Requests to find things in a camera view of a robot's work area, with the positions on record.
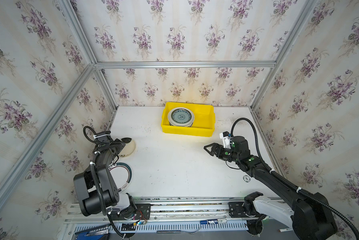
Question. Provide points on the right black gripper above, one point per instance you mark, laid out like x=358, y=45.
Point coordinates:
x=219, y=151

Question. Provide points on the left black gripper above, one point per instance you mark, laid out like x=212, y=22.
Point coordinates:
x=116, y=145

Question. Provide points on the small cream plate dark spot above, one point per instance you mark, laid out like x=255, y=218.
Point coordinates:
x=129, y=148

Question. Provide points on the plain white large plate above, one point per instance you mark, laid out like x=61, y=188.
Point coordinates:
x=169, y=118

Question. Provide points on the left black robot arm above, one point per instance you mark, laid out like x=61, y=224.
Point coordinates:
x=95, y=187

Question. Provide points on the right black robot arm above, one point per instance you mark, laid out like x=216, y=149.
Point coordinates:
x=308, y=215

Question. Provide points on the yellow plastic bin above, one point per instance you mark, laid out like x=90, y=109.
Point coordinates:
x=188, y=119

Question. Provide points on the white plate teal red rim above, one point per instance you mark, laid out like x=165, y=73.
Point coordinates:
x=122, y=175

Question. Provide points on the blue white marker pen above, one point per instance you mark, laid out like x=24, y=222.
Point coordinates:
x=213, y=221

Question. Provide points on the red white marker pen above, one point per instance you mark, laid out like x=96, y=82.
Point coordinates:
x=285, y=230

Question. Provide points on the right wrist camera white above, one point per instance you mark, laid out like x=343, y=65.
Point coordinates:
x=226, y=140

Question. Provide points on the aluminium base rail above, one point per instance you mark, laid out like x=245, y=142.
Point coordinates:
x=170, y=216

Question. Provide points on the blue tool under rail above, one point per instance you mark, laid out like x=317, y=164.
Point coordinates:
x=96, y=233

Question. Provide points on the aluminium cage frame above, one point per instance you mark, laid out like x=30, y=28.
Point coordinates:
x=94, y=67

